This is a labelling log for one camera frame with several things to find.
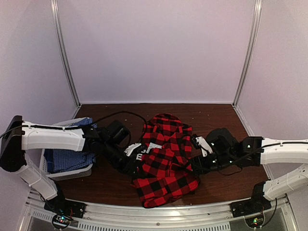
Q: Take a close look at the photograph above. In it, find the aluminium corner post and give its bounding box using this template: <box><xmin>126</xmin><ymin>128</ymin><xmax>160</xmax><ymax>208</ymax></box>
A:
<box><xmin>50</xmin><ymin>0</ymin><xmax>81</xmax><ymax>107</ymax></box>
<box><xmin>232</xmin><ymin>0</ymin><xmax>263</xmax><ymax>108</ymax></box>

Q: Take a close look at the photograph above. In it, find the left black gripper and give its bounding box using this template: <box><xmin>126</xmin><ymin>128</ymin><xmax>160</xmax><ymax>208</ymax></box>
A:
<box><xmin>101</xmin><ymin>141</ymin><xmax>146</xmax><ymax>179</ymax></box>

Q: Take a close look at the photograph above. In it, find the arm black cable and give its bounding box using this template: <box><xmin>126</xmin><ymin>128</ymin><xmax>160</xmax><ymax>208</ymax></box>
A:
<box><xmin>95</xmin><ymin>110</ymin><xmax>148</xmax><ymax>147</ymax></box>
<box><xmin>187</xmin><ymin>134</ymin><xmax>263</xmax><ymax>176</ymax></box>

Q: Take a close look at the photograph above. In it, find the white plastic laundry basket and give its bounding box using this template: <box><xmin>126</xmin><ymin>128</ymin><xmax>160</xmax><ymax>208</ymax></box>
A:
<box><xmin>39</xmin><ymin>116</ymin><xmax>93</xmax><ymax>181</ymax></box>

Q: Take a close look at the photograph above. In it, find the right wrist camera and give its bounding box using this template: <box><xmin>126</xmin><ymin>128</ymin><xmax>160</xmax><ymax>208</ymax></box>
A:
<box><xmin>205</xmin><ymin>128</ymin><xmax>238</xmax><ymax>154</ymax></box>

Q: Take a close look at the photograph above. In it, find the left circuit board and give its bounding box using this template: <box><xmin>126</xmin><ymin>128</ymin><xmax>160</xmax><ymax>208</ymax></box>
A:
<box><xmin>51</xmin><ymin>215</ymin><xmax>72</xmax><ymax>229</ymax></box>

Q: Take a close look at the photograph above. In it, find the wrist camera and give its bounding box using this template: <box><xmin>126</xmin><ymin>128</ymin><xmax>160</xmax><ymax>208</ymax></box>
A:
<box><xmin>106</xmin><ymin>120</ymin><xmax>131</xmax><ymax>147</ymax></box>
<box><xmin>205</xmin><ymin>128</ymin><xmax>238</xmax><ymax>154</ymax></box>

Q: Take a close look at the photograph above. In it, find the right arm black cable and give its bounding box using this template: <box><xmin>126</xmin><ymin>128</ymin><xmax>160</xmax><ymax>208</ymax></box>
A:
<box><xmin>187</xmin><ymin>134</ymin><xmax>263</xmax><ymax>176</ymax></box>

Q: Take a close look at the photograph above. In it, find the front aluminium frame rail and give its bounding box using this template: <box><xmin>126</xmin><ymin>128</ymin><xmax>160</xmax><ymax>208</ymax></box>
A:
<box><xmin>17</xmin><ymin>190</ymin><xmax>299</xmax><ymax>231</ymax></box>

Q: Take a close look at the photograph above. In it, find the red black plaid shirt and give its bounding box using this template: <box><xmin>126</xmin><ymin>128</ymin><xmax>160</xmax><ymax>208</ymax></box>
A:
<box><xmin>131</xmin><ymin>114</ymin><xmax>200</xmax><ymax>208</ymax></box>

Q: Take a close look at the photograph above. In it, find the blue checkered shirt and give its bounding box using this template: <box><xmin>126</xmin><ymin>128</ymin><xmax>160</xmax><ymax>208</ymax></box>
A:
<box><xmin>44</xmin><ymin>117</ymin><xmax>98</xmax><ymax>173</ymax></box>

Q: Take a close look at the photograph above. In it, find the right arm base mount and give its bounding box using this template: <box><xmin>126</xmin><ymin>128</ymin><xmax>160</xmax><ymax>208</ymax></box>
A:
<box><xmin>230</xmin><ymin>181</ymin><xmax>271</xmax><ymax>218</ymax></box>

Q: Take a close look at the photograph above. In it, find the circuit board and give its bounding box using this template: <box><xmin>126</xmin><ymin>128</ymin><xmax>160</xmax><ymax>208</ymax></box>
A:
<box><xmin>51</xmin><ymin>215</ymin><xmax>72</xmax><ymax>229</ymax></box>
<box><xmin>245</xmin><ymin>215</ymin><xmax>265</xmax><ymax>229</ymax></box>

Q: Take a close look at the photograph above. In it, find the left aluminium corner post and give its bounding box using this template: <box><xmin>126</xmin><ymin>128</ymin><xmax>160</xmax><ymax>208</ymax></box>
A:
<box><xmin>50</xmin><ymin>0</ymin><xmax>81</xmax><ymax>107</ymax></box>

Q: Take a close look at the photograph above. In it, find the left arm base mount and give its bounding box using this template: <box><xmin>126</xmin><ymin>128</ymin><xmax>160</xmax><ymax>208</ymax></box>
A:
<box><xmin>41</xmin><ymin>189</ymin><xmax>86</xmax><ymax>218</ymax></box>

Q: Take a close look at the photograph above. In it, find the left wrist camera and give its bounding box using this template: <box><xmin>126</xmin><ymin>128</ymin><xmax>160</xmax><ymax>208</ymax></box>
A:
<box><xmin>106</xmin><ymin>120</ymin><xmax>131</xmax><ymax>147</ymax></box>

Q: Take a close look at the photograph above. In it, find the right aluminium corner post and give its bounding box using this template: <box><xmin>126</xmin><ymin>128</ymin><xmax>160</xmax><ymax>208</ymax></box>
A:
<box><xmin>232</xmin><ymin>0</ymin><xmax>263</xmax><ymax>108</ymax></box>

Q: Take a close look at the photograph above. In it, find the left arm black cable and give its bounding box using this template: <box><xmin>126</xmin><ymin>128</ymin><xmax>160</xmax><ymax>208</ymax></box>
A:
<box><xmin>95</xmin><ymin>110</ymin><xmax>148</xmax><ymax>147</ymax></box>

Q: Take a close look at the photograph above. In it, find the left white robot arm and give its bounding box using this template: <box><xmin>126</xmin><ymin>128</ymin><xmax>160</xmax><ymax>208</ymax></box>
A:
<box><xmin>0</xmin><ymin>115</ymin><xmax>142</xmax><ymax>214</ymax></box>

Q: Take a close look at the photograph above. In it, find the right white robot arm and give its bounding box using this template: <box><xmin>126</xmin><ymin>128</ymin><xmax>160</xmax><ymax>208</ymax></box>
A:
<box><xmin>189</xmin><ymin>135</ymin><xmax>308</xmax><ymax>213</ymax></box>

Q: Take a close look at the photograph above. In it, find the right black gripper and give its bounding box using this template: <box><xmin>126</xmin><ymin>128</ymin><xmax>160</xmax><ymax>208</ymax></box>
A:
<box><xmin>183</xmin><ymin>152</ymin><xmax>236</xmax><ymax>177</ymax></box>

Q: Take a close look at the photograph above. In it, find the right circuit board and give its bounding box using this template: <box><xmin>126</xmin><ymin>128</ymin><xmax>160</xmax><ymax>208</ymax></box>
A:
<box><xmin>245</xmin><ymin>215</ymin><xmax>265</xmax><ymax>229</ymax></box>

